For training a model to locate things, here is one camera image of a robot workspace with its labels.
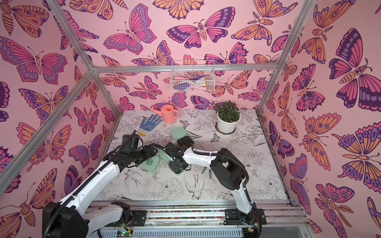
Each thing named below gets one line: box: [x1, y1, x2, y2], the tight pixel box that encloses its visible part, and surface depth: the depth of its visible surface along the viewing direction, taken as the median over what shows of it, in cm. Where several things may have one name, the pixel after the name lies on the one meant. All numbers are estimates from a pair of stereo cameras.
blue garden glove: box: [136, 114, 163, 137], surface depth 116 cm
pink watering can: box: [149, 104, 180, 124], surface depth 111 cm
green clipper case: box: [139, 155, 160, 173], surface depth 92 cm
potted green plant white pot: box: [214, 99, 242, 134], surface depth 99 cm
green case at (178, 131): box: [170, 125, 193, 141], surface depth 112 cm
